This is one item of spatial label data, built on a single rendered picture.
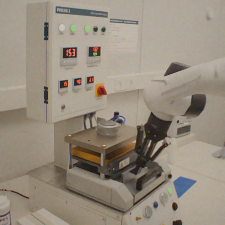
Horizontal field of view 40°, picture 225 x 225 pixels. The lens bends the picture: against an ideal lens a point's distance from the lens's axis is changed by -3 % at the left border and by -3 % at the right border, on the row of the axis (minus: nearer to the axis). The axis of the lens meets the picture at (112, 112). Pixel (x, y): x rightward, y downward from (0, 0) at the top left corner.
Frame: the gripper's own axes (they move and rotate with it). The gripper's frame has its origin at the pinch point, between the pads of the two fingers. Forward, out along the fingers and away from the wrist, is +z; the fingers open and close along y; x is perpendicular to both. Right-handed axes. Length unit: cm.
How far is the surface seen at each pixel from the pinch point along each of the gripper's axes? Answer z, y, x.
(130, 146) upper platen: -0.7, -8.6, 5.7
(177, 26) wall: -31, -67, 138
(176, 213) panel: 16.5, 17.6, 12.3
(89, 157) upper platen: 2.8, -14.5, -10.1
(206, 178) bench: 24, 15, 63
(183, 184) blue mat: 26, 8, 48
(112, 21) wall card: -28, -76, 67
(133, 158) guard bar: 0.6, -4.1, 2.4
